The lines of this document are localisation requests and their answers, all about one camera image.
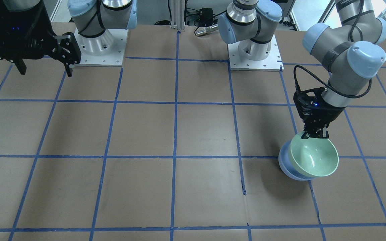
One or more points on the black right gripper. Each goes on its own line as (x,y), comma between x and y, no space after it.
(44,37)

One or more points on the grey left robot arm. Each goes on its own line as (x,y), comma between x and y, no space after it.
(351,53)

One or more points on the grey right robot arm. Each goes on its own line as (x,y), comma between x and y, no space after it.
(99,15)

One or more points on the light green bowl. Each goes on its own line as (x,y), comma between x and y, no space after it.
(313,157)

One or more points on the silver cylindrical connector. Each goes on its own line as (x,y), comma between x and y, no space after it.
(206,30)

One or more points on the light blue bowl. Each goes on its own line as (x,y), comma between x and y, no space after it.
(287,167)

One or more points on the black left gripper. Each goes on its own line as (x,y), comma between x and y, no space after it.
(330,116)

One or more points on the black power adapter box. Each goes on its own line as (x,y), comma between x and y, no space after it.
(205,14)

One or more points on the aluminium frame post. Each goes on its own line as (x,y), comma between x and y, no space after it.
(178,13)

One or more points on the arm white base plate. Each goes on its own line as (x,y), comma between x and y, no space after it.
(107,50)
(247,55)

